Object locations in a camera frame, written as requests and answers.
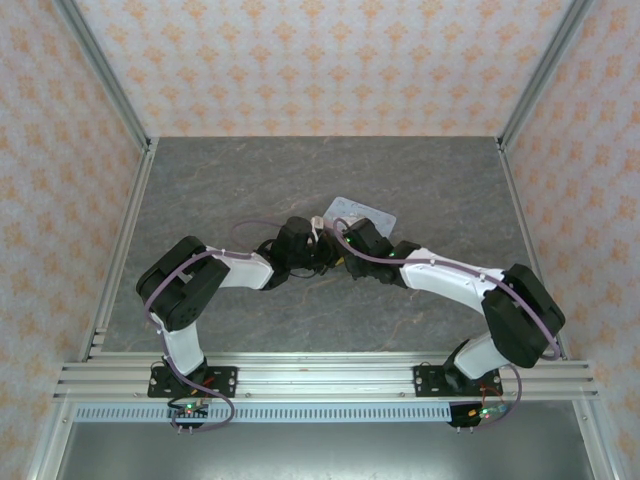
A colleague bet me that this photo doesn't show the aluminium frame post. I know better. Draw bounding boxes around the aluminium frame post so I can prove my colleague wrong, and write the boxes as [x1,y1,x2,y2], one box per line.
[496,0,597,150]
[52,0,154,152]

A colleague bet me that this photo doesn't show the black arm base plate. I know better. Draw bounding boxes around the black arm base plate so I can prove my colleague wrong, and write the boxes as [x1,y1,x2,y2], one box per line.
[146,365,239,399]
[413,364,502,399]

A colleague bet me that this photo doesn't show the small green circuit board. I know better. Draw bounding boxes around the small green circuit board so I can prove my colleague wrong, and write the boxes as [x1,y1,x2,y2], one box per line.
[169,399,212,419]
[467,403,509,422]

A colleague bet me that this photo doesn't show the aluminium rail beam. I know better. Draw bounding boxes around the aluminium rail beam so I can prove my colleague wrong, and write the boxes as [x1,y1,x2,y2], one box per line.
[52,351,599,402]

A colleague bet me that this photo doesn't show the aluminium side rail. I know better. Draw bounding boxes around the aluminium side rail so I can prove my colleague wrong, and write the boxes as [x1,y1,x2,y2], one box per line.
[82,139,159,362]
[496,139,572,362]

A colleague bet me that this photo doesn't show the slotted grey cable duct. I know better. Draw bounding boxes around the slotted grey cable duct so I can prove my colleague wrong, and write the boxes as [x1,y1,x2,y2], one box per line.
[73,403,454,424]

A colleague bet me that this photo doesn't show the grey metal panel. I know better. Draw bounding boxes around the grey metal panel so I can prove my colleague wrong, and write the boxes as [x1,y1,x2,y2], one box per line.
[62,420,589,480]

